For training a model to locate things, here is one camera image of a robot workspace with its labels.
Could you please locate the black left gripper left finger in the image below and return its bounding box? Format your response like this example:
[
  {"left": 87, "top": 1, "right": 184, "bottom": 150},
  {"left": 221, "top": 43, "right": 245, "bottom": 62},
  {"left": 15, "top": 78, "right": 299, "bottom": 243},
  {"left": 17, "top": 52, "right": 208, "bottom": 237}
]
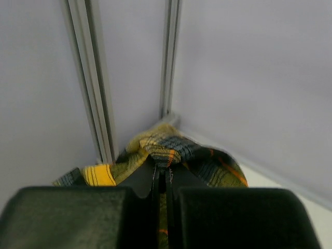
[{"left": 119, "top": 156, "right": 160, "bottom": 248}]

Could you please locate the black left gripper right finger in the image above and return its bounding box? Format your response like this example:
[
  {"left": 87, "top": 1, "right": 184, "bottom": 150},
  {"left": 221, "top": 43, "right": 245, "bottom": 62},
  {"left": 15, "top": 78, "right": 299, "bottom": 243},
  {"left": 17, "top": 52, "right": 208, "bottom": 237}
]
[{"left": 165, "top": 165, "right": 207, "bottom": 248}]

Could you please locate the yellow plaid shirt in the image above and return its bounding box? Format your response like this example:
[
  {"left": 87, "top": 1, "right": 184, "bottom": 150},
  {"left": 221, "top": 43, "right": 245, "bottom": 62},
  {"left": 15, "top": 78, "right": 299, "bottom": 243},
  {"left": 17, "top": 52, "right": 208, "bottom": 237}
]
[{"left": 51, "top": 123, "right": 249, "bottom": 249}]

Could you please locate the aluminium frame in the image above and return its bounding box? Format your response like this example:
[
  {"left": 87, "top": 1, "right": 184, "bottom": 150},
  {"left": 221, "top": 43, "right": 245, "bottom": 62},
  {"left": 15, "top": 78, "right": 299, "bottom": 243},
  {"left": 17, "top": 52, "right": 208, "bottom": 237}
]
[{"left": 61, "top": 1, "right": 182, "bottom": 163}]

